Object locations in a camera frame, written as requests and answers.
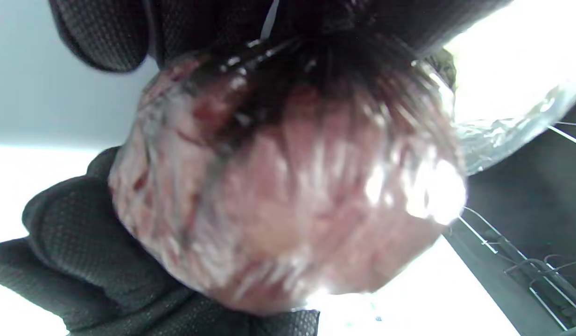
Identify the raw meat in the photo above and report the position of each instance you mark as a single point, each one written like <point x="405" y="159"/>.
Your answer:
<point x="288" y="186"/>

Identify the person's right hand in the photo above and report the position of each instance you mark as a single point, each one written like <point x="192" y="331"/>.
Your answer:
<point x="92" y="261"/>

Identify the person's left hand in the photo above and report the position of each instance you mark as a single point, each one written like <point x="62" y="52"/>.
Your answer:
<point x="316" y="18"/>

